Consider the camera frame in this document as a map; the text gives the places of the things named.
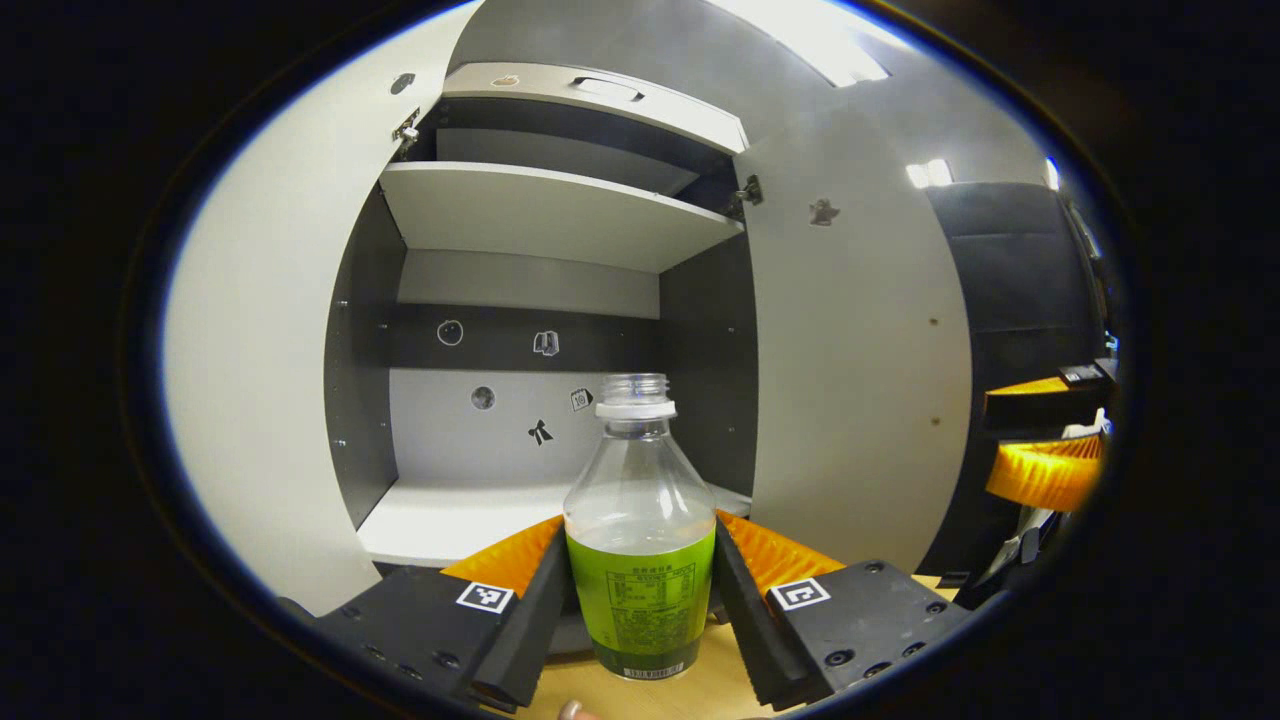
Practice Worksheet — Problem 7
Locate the white cabinet shelf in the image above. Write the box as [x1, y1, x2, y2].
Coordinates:
[378, 162, 746, 274]

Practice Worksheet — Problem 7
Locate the large ceiling light panel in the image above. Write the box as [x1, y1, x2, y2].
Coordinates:
[710, 0, 891, 89]

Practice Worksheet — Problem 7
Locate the black drawer handle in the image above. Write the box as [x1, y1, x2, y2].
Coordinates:
[572, 76, 646, 103]

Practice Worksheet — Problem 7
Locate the black backdrop cloth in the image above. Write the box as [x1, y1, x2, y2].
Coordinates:
[920, 180, 1111, 581]

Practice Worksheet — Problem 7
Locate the white cabinet door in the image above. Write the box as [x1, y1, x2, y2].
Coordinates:
[733, 95, 973, 576]
[163, 0, 486, 616]

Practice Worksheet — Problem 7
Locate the clear bottle with green label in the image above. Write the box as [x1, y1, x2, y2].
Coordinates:
[563, 373, 719, 681]

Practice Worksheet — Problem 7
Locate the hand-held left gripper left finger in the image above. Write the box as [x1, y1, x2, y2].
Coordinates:
[280, 515, 576, 713]

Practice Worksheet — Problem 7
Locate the white and grey cabinet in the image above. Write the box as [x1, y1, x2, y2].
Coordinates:
[323, 62, 761, 661]

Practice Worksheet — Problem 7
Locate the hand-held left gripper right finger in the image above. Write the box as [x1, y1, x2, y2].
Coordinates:
[712, 510, 976, 711]

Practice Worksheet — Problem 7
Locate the white cabinet drawer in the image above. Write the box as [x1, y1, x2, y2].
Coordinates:
[440, 62, 751, 156]

